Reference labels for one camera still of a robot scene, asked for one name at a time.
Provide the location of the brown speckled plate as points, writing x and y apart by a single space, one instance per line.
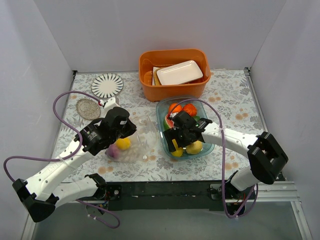
88 109

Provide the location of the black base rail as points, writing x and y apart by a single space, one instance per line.
162 195

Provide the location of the blue striped white plate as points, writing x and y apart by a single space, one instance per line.
107 85

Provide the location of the white rectangular tray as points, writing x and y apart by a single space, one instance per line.
178 74

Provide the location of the green pepper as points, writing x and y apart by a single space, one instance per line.
197 118

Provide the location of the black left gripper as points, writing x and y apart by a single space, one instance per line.
127 128

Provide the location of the yellow lemon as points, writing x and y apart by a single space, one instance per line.
123 143

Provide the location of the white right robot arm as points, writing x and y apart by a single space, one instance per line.
265 155

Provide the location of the clear zip top bag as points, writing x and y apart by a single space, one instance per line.
142 141

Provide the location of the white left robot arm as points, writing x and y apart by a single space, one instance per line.
45 191

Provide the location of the yellow mango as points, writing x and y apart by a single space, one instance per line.
178 150

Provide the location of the orange plastic basin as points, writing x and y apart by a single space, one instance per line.
151 60

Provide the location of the yellow pear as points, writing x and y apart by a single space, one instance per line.
194 148

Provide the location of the watermelon slice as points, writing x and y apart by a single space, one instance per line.
167 123

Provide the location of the orange mandarin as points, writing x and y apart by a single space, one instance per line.
174 108

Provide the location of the clear blue glass tray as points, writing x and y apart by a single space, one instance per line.
161 111

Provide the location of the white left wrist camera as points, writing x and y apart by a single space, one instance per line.
109 103

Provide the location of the purple sweet potato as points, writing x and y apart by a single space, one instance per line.
112 152

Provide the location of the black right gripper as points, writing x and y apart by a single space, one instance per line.
170 138

